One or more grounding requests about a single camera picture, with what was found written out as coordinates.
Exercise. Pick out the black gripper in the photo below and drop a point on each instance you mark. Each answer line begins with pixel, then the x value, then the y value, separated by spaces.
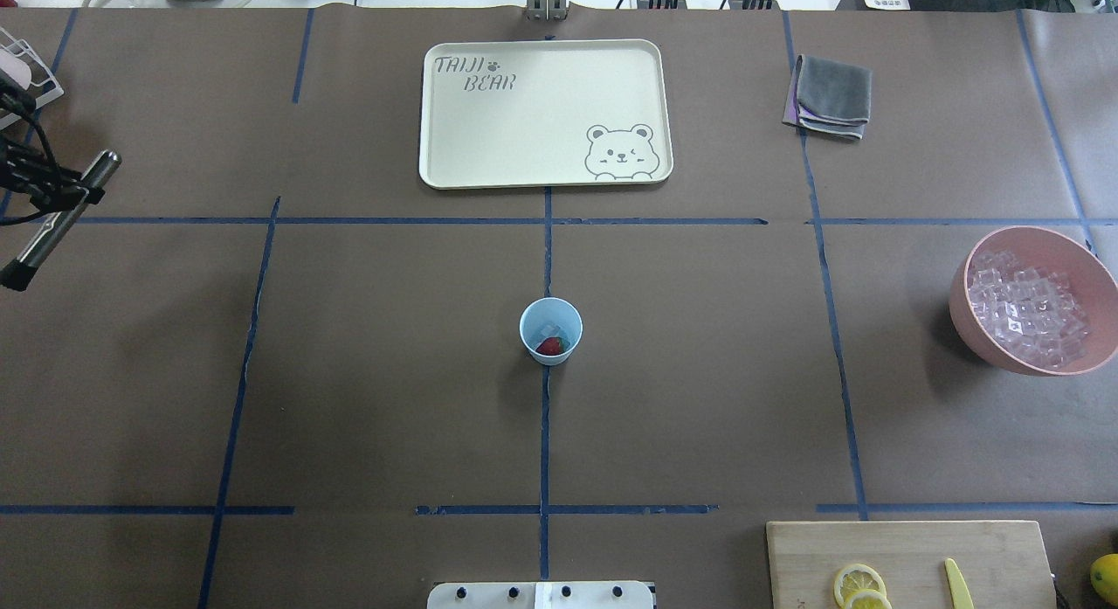
pixel 35 177

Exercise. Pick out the steel muddler black head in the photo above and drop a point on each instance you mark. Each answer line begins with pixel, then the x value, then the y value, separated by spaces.
pixel 18 274

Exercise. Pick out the red strawberry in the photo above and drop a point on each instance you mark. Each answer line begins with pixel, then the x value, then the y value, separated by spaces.
pixel 552 346

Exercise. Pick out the pink cup on rack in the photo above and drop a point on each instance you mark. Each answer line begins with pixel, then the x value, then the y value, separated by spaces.
pixel 15 69

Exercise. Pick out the light blue plastic cup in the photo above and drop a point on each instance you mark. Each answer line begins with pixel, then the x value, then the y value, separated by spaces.
pixel 558 311

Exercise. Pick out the pile of ice cubes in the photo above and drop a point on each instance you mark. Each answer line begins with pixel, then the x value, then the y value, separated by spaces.
pixel 1028 310

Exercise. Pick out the cream bear serving tray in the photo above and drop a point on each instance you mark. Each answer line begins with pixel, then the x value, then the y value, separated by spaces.
pixel 518 114

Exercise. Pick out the grey folded cloth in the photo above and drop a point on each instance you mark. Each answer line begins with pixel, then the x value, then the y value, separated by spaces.
pixel 835 98

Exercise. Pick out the lemon slices row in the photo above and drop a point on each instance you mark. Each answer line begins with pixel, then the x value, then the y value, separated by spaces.
pixel 857 585

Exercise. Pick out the pink bowl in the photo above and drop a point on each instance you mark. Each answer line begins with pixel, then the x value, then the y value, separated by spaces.
pixel 1091 284

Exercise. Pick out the yellow plastic knife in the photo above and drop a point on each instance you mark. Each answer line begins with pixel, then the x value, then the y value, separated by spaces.
pixel 957 586

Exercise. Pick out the wooden cutting board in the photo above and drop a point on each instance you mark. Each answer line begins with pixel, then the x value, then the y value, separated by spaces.
pixel 1004 563

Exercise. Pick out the yellow lemon bottom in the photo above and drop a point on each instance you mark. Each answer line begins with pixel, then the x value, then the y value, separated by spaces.
pixel 1103 577

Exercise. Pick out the white wire cup rack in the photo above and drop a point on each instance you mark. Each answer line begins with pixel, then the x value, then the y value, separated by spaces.
pixel 45 84

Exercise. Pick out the aluminium frame post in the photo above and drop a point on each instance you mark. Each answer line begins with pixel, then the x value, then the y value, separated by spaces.
pixel 547 10

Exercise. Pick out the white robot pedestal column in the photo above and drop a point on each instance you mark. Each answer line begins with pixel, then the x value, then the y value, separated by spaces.
pixel 544 594

